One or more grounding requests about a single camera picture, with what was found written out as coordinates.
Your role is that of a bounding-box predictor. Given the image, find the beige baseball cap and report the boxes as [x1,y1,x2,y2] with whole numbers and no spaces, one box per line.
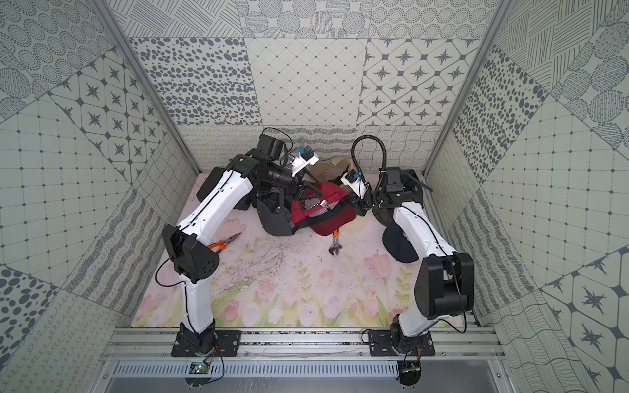
[304,155,354,185]

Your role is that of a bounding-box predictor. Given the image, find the orange handled pliers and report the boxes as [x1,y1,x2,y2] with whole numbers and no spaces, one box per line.
[207,233,242,254]

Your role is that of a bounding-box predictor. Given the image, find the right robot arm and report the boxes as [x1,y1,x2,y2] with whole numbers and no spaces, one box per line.
[342,167,474,355]

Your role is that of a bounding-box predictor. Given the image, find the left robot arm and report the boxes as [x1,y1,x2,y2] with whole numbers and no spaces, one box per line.
[162,134,319,357]

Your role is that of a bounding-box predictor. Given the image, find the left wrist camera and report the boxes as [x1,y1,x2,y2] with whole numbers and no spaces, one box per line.
[291,147,319,177]

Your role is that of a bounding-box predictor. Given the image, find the orange handled adjustable wrench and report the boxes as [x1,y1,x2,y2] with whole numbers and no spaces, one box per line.
[329,230,342,256]

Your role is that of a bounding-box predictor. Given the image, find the dark grey baseball cap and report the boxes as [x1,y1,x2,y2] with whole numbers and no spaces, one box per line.
[371,167,432,226]

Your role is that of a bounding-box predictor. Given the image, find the black cap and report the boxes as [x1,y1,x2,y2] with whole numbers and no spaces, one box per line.
[257,188,298,237]
[383,222,419,264]

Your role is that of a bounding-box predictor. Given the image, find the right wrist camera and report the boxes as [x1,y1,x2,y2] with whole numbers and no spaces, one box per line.
[341,170,367,199]

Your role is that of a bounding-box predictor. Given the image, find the black plastic tool case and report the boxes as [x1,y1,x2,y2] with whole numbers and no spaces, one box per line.
[196,167,251,211]

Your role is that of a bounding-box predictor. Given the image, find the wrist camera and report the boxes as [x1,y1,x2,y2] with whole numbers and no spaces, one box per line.
[341,170,367,199]
[291,147,319,177]

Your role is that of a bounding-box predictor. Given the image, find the aluminium front rail frame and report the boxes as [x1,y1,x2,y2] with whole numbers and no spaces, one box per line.
[88,327,515,392]

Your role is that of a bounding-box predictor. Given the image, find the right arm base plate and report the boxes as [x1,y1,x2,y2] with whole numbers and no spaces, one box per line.
[365,329,436,357]

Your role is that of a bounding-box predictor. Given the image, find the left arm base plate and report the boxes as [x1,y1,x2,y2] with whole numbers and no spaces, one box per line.
[170,325,242,358]

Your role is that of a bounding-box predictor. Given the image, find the red baseball cap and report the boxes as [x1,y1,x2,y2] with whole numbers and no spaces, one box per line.
[292,182,357,237]

